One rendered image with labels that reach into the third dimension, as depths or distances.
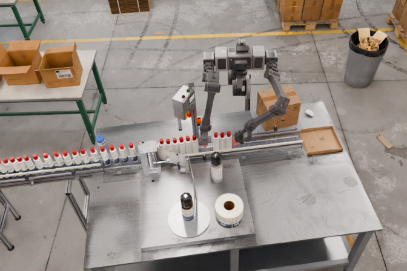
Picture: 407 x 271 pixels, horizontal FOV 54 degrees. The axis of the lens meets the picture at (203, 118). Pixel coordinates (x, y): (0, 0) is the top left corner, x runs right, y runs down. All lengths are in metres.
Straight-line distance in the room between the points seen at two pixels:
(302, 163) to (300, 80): 2.19
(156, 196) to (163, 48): 3.24
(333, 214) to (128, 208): 1.52
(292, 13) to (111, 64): 2.71
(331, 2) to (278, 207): 3.77
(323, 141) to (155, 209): 1.51
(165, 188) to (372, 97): 3.11
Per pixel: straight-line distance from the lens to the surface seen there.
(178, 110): 2.95
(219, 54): 3.19
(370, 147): 4.74
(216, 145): 3.24
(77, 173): 3.41
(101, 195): 3.27
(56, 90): 4.36
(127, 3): 6.80
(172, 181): 3.15
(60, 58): 4.48
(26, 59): 4.70
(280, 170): 3.28
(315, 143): 3.50
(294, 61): 5.66
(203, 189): 3.09
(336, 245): 3.71
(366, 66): 5.17
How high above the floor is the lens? 3.45
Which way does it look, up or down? 46 degrees down
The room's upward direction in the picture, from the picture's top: 4 degrees counter-clockwise
